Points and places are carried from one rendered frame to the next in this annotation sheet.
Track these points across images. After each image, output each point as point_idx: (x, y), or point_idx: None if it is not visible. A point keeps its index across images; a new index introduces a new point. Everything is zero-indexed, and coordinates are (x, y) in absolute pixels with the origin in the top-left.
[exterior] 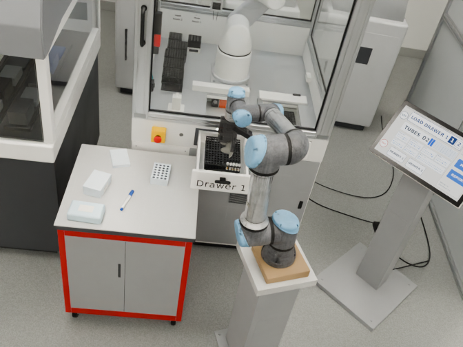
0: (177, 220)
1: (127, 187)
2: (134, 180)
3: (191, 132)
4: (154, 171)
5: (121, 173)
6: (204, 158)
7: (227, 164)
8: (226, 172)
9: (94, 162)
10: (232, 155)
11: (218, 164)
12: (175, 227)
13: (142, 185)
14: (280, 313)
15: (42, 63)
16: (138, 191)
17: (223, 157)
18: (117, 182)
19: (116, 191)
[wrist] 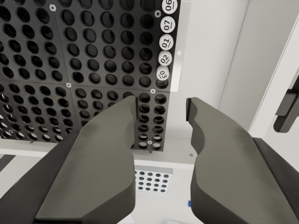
0: (275, 149)
1: (178, 206)
2: (160, 198)
3: (11, 173)
4: (145, 189)
5: (146, 210)
6: (132, 149)
7: (168, 74)
8: (265, 98)
9: None
10: (84, 40)
11: (167, 107)
12: (294, 152)
13: (172, 191)
14: None
15: None
16: (187, 195)
17: (111, 85)
18: (167, 214)
19: (187, 214)
